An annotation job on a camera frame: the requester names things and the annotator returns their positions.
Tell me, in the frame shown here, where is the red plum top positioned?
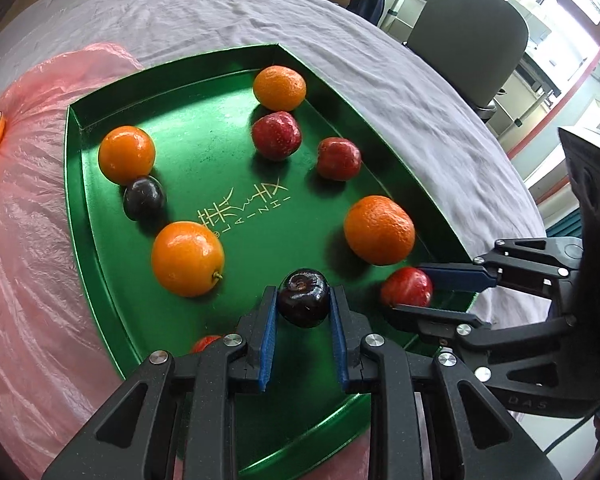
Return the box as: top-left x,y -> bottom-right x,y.
380,266 -> 434,308

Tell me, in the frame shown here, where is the large orange front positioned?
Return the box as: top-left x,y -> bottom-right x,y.
150,221 -> 225,298

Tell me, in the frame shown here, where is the dark plum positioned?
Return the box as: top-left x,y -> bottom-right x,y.
276,268 -> 330,328
122,176 -> 166,221

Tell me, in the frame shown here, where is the orange cluster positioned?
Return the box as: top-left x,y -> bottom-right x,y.
343,195 -> 416,266

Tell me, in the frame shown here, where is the small orange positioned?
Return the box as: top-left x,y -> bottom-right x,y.
98,126 -> 156,185
252,65 -> 306,112

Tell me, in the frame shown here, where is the pink plastic sheet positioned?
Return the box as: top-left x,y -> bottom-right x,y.
0,41 -> 376,480

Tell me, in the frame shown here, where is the grey office chair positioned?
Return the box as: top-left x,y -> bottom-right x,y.
406,0 -> 529,122

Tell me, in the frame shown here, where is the green metal tray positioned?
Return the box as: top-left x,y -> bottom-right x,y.
63,42 -> 481,480

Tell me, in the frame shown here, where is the navy tote bag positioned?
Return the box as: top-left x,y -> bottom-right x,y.
347,0 -> 385,25

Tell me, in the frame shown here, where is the grey bed sheet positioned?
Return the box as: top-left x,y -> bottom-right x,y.
0,0 -> 554,331

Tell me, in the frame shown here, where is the black cable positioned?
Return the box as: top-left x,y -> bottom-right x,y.
544,410 -> 598,456

